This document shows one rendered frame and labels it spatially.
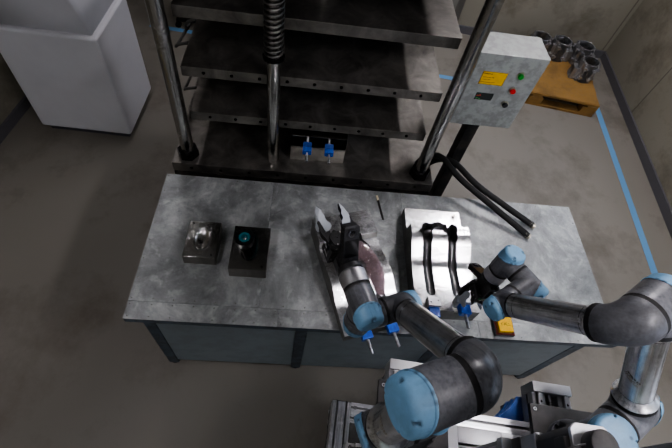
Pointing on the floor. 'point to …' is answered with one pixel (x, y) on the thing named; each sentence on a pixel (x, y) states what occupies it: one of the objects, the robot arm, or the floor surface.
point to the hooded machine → (70, 39)
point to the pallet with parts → (567, 76)
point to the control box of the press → (494, 91)
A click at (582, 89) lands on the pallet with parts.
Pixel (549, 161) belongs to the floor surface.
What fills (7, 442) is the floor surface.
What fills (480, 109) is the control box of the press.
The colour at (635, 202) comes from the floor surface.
